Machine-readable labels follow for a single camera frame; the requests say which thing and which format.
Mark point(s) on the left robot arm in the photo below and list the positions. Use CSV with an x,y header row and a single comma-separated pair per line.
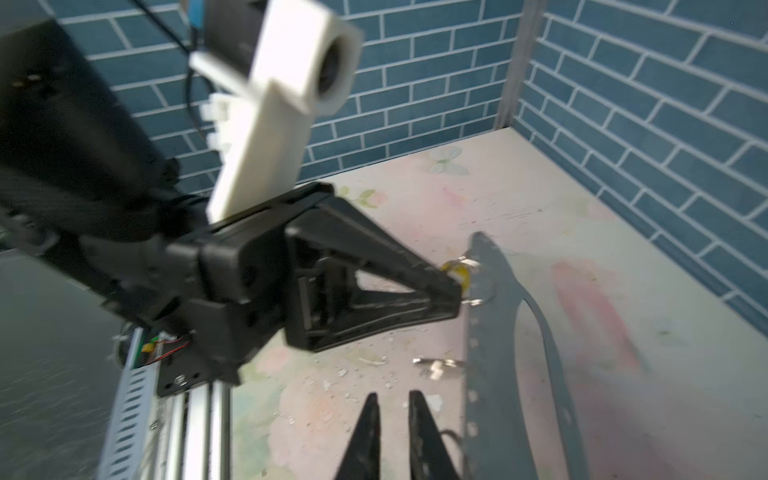
x,y
85,190

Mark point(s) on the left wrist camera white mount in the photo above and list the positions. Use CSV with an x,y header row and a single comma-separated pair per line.
x,y
279,66

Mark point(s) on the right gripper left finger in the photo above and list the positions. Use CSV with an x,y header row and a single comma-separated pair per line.
x,y
361,460

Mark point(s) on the aluminium front rail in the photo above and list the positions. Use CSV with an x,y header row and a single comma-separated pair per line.
x,y
190,432

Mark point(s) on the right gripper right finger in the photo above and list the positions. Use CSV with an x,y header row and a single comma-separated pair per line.
x,y
428,456

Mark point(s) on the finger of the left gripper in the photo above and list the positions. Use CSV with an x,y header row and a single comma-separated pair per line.
x,y
348,279

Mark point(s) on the key with yellow tag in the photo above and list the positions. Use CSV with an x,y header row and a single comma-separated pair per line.
x,y
461,270

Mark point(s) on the left corner aluminium post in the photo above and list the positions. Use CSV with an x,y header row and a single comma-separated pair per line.
x,y
528,30

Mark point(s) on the white slotted cable duct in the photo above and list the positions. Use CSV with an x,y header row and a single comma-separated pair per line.
x,y
128,428

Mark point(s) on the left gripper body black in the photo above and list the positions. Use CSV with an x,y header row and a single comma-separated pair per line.
x,y
227,282

